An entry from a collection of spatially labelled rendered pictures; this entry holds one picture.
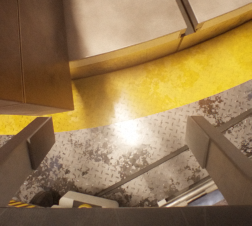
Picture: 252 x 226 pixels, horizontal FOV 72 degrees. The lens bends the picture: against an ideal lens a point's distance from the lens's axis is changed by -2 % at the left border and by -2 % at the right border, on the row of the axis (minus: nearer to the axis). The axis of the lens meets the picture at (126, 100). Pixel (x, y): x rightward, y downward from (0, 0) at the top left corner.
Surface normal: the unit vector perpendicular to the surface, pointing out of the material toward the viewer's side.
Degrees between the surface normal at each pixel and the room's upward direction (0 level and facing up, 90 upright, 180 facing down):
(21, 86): 90
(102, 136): 0
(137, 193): 0
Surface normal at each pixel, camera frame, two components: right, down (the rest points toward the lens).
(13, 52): 0.98, -0.16
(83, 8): -0.11, -0.11
